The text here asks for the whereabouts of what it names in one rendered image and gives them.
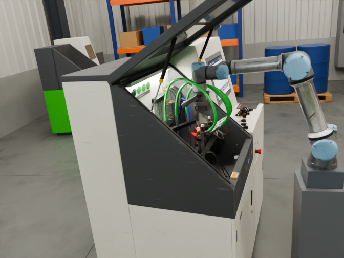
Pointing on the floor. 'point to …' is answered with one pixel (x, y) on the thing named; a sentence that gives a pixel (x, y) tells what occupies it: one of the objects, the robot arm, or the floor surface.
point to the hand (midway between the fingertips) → (198, 125)
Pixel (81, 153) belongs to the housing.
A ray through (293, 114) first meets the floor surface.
